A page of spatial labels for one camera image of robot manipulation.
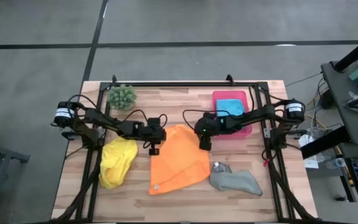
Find blue microfiber towel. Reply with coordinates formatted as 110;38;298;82
215;98;246;118

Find orange microfiber towel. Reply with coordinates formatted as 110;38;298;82
148;124;212;196

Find yellow microfiber towel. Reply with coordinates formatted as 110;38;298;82
98;136;139;190

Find grey microfiber towel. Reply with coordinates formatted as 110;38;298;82
209;161;264;197

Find pink plastic tray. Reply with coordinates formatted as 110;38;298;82
211;90;253;140

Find green plant in patterned pot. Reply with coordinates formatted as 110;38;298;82
106;83;138;112

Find white paper sheet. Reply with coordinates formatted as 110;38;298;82
297;133;321;170

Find clear plastic bottle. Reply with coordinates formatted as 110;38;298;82
325;157;348;170

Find dark grey side desk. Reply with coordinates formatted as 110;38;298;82
300;60;358;223

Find black diagonal pole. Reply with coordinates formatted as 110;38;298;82
334;30;358;73

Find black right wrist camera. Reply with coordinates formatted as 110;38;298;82
198;135;213;152

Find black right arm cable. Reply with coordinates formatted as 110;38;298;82
182;85;287;130

